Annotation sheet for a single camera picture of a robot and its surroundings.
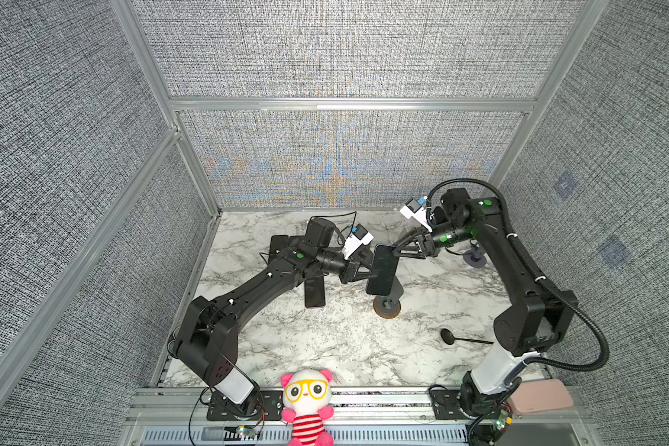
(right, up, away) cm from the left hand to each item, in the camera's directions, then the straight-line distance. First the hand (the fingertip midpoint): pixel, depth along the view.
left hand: (374, 274), depth 73 cm
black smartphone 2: (-17, -9, +22) cm, 30 cm away
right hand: (+6, +6, 0) cm, 9 cm away
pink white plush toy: (-17, -30, -5) cm, 35 cm away
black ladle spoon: (+25, -21, +12) cm, 34 cm away
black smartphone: (+2, +1, -2) cm, 3 cm away
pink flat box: (+44, -32, 0) cm, 54 cm away
